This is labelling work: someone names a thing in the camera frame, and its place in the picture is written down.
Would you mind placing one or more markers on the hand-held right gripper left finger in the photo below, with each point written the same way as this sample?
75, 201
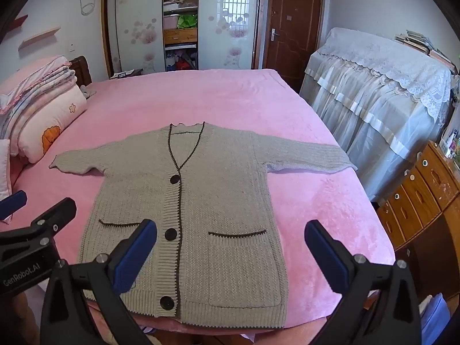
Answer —
134, 255

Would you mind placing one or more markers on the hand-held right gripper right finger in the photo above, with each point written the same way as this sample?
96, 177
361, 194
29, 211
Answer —
329, 258

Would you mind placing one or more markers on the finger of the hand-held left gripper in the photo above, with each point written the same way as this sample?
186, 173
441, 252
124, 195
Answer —
57, 214
12, 202

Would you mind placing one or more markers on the beige knitted cardigan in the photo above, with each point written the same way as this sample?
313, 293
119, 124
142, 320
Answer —
222, 201

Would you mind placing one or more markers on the white embroidered pillow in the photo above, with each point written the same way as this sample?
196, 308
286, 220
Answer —
4, 169

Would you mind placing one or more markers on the cartoon printed cream quilt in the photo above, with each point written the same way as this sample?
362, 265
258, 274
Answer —
54, 125

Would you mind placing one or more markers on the folded pastel striped quilt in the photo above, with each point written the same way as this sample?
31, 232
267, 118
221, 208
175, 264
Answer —
39, 97

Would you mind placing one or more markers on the wooden chest of drawers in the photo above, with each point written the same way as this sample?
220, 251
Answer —
424, 194

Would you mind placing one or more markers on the small grey cloth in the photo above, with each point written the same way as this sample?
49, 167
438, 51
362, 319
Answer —
87, 91

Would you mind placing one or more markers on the pink frilled pillow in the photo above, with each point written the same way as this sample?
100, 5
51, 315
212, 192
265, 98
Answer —
32, 72

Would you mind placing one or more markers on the dark wooden headboard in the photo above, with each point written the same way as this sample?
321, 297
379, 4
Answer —
81, 70

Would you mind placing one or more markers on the dark wooden nightstand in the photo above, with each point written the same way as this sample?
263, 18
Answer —
125, 74

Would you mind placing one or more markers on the pink fleece bed blanket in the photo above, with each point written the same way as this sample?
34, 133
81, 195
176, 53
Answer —
233, 97

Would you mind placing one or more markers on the red bag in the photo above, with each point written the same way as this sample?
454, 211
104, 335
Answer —
182, 65

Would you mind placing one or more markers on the floral sliding door wardrobe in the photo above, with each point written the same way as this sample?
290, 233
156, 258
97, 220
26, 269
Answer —
140, 18

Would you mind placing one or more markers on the light wooden wardrobe drawer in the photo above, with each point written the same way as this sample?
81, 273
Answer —
181, 36

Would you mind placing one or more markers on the pink storage box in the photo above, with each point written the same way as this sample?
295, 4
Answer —
171, 23

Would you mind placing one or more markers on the green bag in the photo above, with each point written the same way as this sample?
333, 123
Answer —
187, 21

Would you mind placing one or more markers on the stack of books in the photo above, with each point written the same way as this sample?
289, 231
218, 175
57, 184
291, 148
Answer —
420, 41

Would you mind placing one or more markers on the brown wooden door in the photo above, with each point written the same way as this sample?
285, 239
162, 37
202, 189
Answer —
293, 25

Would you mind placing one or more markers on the white wall switch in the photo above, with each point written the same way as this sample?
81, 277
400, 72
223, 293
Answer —
72, 47

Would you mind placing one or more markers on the pink wall shelf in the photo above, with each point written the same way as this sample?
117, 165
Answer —
39, 37

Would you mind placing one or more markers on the red wall shelf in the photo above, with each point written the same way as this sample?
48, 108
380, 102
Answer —
18, 22

